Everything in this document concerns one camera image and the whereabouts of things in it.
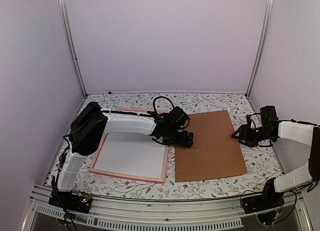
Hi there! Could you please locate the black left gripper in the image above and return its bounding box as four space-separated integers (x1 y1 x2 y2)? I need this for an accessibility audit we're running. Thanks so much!
163 128 195 150

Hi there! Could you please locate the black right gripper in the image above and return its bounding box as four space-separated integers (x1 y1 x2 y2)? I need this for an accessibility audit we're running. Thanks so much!
230 123 273 148

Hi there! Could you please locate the brown fibreboard backing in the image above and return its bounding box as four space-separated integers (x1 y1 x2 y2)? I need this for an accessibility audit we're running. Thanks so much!
175 110 247 183

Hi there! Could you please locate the canyon landscape photo print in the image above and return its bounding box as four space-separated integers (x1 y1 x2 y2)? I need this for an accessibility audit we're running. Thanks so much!
93 133 167 179

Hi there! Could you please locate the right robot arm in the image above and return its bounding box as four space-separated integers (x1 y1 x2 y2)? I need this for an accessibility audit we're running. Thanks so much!
231 118 320 209

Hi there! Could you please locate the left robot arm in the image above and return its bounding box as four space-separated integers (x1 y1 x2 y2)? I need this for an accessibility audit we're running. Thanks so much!
51 101 194 208

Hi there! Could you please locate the floral patterned table cover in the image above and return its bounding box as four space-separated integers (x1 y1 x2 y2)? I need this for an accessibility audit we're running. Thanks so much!
43 92 284 200

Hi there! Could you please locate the perforated metal strip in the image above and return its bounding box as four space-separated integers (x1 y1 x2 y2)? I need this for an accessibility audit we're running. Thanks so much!
34 203 244 229

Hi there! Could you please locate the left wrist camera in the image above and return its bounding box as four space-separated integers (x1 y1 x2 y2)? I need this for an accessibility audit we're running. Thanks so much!
164 106 191 130

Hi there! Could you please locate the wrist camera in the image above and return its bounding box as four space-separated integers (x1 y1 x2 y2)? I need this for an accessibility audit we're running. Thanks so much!
259 105 279 126
164 106 191 130

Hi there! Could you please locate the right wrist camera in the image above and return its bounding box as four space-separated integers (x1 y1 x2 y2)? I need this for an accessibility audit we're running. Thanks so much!
259 105 279 126

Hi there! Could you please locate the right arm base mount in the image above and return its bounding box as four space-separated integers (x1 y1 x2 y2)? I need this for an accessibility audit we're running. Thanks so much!
240 193 285 214

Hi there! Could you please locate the aluminium front rail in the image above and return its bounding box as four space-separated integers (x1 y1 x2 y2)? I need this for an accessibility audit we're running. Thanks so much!
22 185 313 231

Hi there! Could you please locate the right aluminium corner post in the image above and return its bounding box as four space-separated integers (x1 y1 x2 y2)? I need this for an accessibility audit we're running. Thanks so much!
245 0 274 99

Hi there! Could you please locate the aluminium corner post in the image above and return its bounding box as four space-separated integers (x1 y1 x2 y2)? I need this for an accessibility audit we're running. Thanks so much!
58 0 88 98
245 0 274 99

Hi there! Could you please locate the left aluminium corner post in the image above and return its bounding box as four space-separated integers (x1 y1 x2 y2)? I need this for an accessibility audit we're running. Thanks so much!
58 0 88 98

